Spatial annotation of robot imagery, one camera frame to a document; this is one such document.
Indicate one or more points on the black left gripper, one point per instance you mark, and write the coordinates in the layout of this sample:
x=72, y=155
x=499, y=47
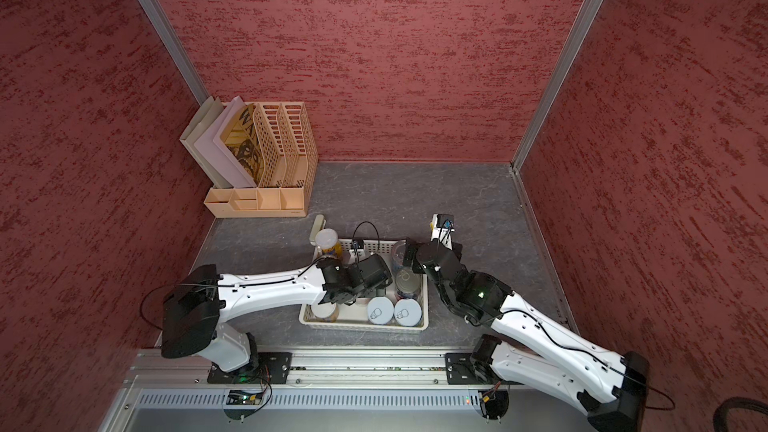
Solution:
x=380, y=285

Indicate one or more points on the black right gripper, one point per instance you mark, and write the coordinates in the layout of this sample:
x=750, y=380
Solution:
x=410, y=253

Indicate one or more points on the dark navy red can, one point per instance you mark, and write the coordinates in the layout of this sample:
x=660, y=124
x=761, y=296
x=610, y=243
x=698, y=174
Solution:
x=408, y=284

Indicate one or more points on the pink can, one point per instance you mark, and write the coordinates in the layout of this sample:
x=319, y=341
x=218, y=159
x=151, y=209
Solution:
x=380, y=310

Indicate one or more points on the green label white-top can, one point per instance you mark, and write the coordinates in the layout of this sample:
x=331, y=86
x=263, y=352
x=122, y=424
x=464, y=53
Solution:
x=408, y=312

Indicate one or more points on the yellow can with white lid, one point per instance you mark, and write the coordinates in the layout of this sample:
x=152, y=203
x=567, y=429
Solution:
x=328, y=242

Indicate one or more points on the small yellow white-lid can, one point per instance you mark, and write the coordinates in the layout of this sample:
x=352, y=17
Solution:
x=326, y=312

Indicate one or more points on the light blue corn can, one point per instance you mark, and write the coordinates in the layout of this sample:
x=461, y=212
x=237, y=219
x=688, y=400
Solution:
x=397, y=255

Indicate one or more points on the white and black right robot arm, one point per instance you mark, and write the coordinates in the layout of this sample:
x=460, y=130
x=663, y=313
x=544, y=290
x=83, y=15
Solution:
x=527, y=347

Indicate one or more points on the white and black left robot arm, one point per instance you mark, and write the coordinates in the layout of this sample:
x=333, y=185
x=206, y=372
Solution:
x=197, y=311

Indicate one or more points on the white perforated plastic basket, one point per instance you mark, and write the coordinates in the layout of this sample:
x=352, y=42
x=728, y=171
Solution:
x=354, y=317

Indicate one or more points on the peach plastic desk organizer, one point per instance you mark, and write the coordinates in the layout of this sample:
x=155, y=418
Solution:
x=290, y=157

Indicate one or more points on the yellow black patterned magazine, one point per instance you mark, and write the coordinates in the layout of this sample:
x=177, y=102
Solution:
x=239, y=136

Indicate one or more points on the pink file folder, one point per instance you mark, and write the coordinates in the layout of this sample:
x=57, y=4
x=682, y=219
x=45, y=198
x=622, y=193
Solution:
x=201, y=139

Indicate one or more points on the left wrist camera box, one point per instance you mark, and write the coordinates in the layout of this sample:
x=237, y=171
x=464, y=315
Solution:
x=357, y=247

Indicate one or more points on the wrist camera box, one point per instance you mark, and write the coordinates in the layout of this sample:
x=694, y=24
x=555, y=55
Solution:
x=442, y=228
x=357, y=247

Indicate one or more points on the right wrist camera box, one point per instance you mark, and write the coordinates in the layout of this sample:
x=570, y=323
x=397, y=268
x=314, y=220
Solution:
x=442, y=228

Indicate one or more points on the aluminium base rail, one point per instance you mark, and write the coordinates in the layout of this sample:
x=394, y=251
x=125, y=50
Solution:
x=333, y=389

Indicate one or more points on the right aluminium corner post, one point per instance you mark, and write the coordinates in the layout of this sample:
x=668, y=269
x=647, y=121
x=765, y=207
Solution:
x=570, y=50

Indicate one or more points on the aluminium corner post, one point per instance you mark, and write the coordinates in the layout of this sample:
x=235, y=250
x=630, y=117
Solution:
x=164, y=29
x=570, y=50

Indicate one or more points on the left aluminium corner post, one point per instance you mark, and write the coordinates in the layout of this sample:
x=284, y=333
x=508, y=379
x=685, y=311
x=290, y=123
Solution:
x=164, y=29

